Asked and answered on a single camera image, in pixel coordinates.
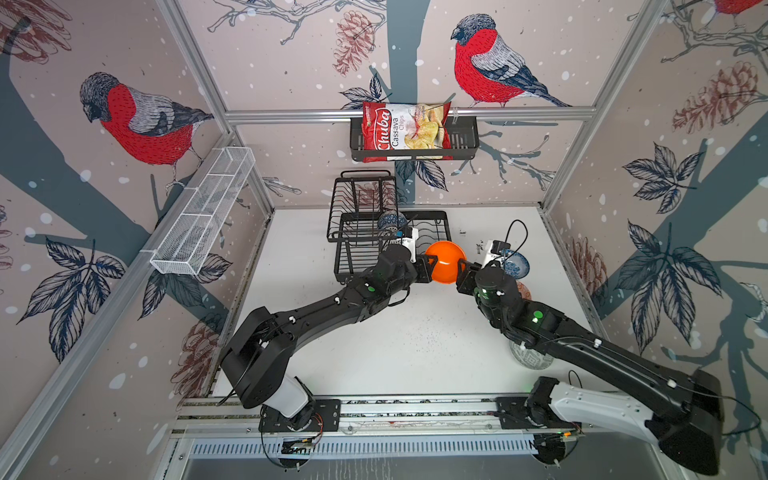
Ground red cassava chips bag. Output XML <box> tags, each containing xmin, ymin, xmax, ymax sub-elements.
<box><xmin>362</xmin><ymin>102</ymin><xmax>451</xmax><ymax>163</ymax></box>

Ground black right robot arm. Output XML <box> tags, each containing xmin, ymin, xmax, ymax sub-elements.
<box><xmin>454</xmin><ymin>259</ymin><xmax>724</xmax><ymax>476</ymax></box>

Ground black wire dish rack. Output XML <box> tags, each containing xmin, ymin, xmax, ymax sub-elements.
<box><xmin>327</xmin><ymin>169</ymin><xmax>451</xmax><ymax>283</ymax></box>

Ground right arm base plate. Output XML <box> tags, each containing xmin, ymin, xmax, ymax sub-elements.
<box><xmin>495</xmin><ymin>396</ymin><xmax>581</xmax><ymax>430</ymax></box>

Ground blue floral ceramic bowl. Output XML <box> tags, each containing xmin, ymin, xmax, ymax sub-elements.
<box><xmin>502</xmin><ymin>252</ymin><xmax>531</xmax><ymax>280</ymax></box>

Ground white wire wall basket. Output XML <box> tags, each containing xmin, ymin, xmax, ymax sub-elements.
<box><xmin>150</xmin><ymin>146</ymin><xmax>255</xmax><ymax>276</ymax></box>

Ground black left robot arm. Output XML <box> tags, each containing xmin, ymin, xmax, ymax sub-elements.
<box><xmin>219</xmin><ymin>227</ymin><xmax>437</xmax><ymax>424</ymax></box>

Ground orange plastic bowl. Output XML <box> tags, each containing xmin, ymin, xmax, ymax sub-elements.
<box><xmin>425</xmin><ymin>241</ymin><xmax>466</xmax><ymax>284</ymax></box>

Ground red and blue patterned bowl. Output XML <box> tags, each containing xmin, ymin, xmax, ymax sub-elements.
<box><xmin>516</xmin><ymin>281</ymin><xmax>532</xmax><ymax>300</ymax></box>

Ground aluminium mounting rail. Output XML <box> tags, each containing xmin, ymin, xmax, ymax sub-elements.
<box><xmin>173</xmin><ymin>392</ymin><xmax>670</xmax><ymax>438</ymax></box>

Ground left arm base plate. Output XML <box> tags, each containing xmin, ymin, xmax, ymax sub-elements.
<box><xmin>259</xmin><ymin>399</ymin><xmax>341</xmax><ymax>433</ymax></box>

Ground grey green patterned bowl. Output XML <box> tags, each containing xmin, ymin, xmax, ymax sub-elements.
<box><xmin>510</xmin><ymin>343</ymin><xmax>554</xmax><ymax>371</ymax></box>

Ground dark blue patterned bowl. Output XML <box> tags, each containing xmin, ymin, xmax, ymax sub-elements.
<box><xmin>377</xmin><ymin>211</ymin><xmax>407</xmax><ymax>235</ymax></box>

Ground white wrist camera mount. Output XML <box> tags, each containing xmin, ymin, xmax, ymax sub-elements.
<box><xmin>482</xmin><ymin>240</ymin><xmax>512</xmax><ymax>266</ymax></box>

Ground black wall shelf basket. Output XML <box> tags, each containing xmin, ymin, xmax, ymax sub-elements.
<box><xmin>349</xmin><ymin>117</ymin><xmax>480</xmax><ymax>163</ymax></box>

